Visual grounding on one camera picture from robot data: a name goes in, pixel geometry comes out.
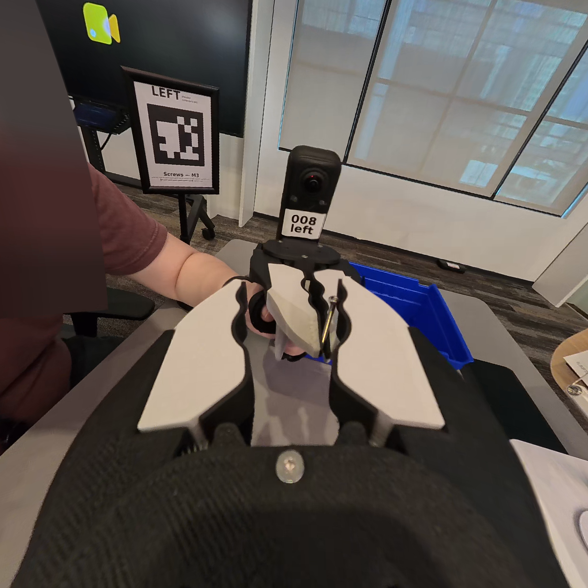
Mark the blue divided parts bin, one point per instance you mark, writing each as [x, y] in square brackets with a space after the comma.
[413, 312]

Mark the black flat device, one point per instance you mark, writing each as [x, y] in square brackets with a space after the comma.
[451, 266]

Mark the person's left hand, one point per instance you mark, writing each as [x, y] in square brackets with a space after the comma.
[255, 290]

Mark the large black wall screen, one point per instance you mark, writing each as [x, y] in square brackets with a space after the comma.
[183, 46]

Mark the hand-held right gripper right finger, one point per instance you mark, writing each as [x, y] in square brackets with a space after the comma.
[390, 367]

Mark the framed marker sign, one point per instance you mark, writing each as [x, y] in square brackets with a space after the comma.
[174, 133]

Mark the black tablet stand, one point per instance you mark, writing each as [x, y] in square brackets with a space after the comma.
[94, 115]

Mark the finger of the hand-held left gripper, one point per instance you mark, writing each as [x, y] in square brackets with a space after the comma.
[294, 307]
[328, 282]

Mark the long thin metal bolt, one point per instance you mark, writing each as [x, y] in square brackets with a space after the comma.
[327, 330]

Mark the person's left forearm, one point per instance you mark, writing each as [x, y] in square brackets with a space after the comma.
[183, 275]

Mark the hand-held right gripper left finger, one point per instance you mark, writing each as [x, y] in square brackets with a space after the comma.
[197, 367]

